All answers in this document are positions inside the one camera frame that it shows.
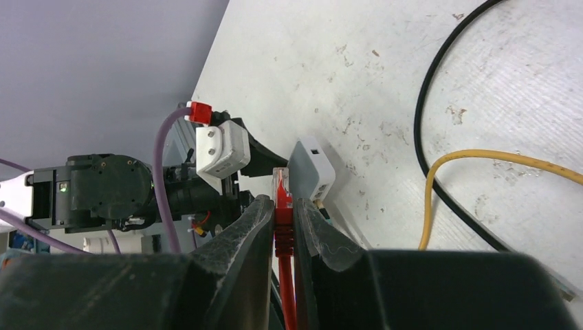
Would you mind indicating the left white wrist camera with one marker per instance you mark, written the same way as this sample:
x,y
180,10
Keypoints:
x,y
221,146

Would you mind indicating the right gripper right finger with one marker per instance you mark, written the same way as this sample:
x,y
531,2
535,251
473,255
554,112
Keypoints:
x,y
340,285

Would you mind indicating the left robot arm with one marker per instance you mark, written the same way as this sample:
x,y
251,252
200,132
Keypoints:
x,y
105,191

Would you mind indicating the grey network switch box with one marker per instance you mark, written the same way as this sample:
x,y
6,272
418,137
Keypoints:
x,y
311,174

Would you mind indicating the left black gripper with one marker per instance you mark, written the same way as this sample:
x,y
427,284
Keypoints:
x,y
178,191

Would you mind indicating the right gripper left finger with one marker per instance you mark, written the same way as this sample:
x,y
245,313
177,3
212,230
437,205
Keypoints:
x,y
224,284

